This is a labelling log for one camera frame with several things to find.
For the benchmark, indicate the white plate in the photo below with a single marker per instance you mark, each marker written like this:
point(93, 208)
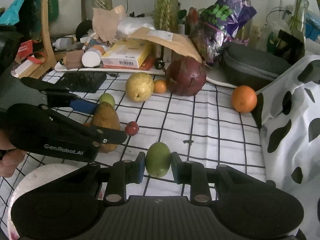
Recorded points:
point(57, 201)

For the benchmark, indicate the purple snack bag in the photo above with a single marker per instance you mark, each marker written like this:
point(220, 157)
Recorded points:
point(216, 26)

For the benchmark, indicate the small red fruit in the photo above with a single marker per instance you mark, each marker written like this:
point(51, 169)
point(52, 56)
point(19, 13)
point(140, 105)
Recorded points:
point(132, 128)

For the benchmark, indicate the white oval tray right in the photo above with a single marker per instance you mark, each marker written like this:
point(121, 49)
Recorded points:
point(216, 76)

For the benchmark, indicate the black small box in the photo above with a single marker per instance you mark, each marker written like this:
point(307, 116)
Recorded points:
point(288, 47)

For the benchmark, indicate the cow pattern cloth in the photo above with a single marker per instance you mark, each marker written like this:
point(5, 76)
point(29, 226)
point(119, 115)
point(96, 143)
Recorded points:
point(287, 115)

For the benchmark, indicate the black white checked cloth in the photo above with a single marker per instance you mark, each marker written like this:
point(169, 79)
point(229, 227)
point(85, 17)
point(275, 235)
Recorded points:
point(202, 128)

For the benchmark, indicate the glass vase with bamboo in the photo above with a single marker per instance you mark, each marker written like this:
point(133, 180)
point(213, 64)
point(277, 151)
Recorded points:
point(166, 15)

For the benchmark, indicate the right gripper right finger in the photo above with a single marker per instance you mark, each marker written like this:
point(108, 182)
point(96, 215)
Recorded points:
point(197, 177)

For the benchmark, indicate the white pill bottle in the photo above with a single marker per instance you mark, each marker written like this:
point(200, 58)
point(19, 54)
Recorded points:
point(93, 56)

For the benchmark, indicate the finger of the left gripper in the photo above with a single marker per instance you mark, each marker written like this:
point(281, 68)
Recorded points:
point(101, 135)
point(71, 100)

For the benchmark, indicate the large orange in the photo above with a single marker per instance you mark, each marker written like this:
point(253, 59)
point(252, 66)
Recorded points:
point(244, 99)

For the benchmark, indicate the tall glass bottle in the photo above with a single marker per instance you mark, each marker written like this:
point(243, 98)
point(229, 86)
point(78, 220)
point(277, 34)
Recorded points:
point(244, 31)

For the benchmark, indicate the brown paper envelope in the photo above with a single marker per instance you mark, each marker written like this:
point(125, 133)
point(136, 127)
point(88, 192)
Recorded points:
point(180, 44)

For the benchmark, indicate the brown potato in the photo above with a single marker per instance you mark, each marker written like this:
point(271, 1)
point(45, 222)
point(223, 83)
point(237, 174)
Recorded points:
point(105, 116)

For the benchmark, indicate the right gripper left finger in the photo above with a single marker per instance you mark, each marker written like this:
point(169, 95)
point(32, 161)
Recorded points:
point(120, 175)

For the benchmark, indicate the small green fruit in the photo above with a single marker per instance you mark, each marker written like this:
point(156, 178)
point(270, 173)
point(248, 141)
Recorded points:
point(108, 98)

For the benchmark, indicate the green lime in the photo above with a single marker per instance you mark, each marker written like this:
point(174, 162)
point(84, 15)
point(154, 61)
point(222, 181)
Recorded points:
point(158, 160)

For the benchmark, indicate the wooden curved chair frame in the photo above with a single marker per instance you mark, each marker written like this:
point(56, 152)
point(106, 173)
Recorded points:
point(38, 55)

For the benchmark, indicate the black zip case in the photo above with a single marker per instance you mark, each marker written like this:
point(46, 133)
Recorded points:
point(243, 65)

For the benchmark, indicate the left human hand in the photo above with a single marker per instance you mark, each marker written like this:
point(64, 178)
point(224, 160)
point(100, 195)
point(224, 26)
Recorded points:
point(12, 158)

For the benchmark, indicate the dark red dragon fruit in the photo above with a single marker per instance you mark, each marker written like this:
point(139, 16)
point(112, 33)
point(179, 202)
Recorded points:
point(185, 77)

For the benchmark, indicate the small orange tangerine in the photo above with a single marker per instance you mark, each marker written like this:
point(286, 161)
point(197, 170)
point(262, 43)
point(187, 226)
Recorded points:
point(160, 86)

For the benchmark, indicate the crumpled brown paper bag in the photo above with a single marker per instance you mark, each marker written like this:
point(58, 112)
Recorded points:
point(105, 23)

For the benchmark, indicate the yellow pear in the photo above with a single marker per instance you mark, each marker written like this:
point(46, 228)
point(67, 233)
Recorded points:
point(139, 87)

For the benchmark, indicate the yellow white medicine box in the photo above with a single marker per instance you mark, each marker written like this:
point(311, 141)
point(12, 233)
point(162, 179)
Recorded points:
point(129, 54)

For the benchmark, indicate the glass vase right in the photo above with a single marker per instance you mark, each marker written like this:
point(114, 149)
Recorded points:
point(297, 22)

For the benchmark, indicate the white plastic bag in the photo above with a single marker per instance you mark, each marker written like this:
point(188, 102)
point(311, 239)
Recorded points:
point(129, 25)

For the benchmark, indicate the black round knob tool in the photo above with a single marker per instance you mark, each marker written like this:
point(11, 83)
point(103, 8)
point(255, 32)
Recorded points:
point(159, 64)

